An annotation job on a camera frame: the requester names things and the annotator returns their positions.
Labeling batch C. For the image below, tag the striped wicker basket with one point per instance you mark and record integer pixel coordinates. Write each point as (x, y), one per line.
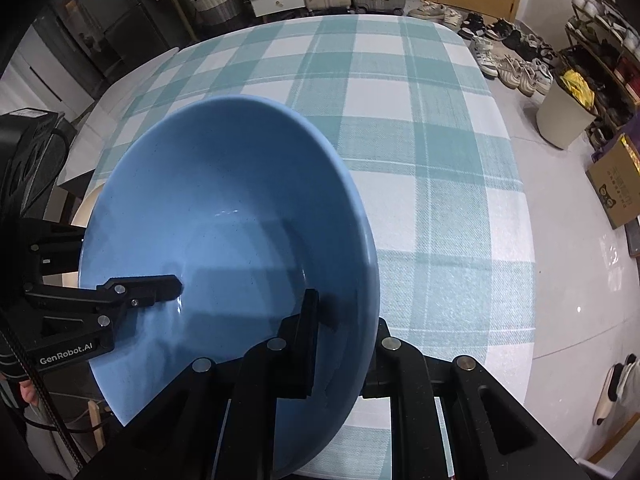
(215, 2)

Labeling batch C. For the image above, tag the dark patterned box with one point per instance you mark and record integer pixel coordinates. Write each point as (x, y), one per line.
(634, 240)

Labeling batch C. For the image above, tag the purple bag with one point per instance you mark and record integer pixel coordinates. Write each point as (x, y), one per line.
(607, 152)

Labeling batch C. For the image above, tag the blue bowl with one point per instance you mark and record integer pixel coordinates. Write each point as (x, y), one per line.
(225, 210)

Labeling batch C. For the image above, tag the person's left hand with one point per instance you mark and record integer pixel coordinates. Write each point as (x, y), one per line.
(29, 394)

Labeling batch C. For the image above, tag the white slipper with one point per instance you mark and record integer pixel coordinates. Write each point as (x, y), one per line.
(617, 390)

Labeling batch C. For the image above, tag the yellow plastic bag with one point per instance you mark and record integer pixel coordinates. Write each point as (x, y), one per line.
(575, 87)

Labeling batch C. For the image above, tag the black refrigerator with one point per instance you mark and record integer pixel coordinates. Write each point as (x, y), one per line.
(110, 15)

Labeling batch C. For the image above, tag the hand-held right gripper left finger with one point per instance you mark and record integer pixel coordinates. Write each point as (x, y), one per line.
(300, 350)

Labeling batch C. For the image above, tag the beige trash bin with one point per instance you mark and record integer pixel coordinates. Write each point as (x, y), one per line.
(562, 115)

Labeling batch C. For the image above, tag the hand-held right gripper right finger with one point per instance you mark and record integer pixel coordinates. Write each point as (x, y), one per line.
(385, 370)

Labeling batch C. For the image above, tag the large cream plate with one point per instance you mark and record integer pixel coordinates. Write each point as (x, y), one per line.
(82, 212)

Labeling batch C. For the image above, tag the wooden shoe rack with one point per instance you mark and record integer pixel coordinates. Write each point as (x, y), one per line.
(610, 50)

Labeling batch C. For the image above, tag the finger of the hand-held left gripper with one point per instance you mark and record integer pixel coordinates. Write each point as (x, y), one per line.
(145, 290)
(50, 245)

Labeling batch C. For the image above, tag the brown cardboard box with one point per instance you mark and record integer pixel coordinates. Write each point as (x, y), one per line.
(617, 185)

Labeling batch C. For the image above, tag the teal checked tablecloth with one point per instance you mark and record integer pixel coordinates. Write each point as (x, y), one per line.
(425, 160)

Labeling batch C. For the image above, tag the row of shoes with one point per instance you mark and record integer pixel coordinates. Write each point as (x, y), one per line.
(500, 50)

